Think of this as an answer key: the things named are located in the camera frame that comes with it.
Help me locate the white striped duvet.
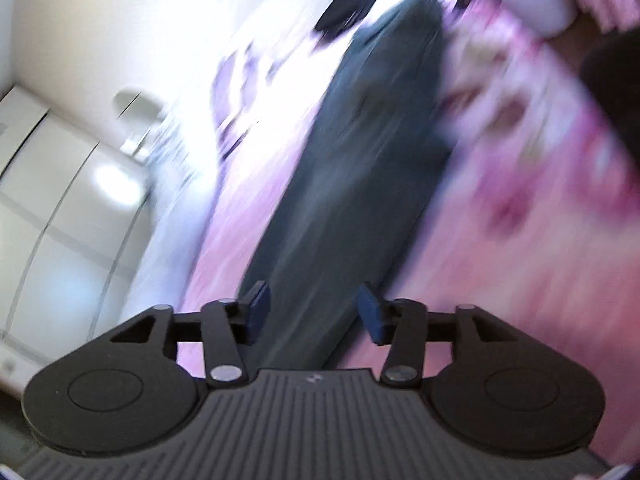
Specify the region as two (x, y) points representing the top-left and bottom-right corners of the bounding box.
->
(119, 106), (220, 321)

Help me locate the dark grey garment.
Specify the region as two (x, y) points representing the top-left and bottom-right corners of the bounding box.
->
(242, 0), (452, 372)

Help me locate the white wardrobe with doors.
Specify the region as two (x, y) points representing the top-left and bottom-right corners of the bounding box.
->
(1, 86), (151, 398)

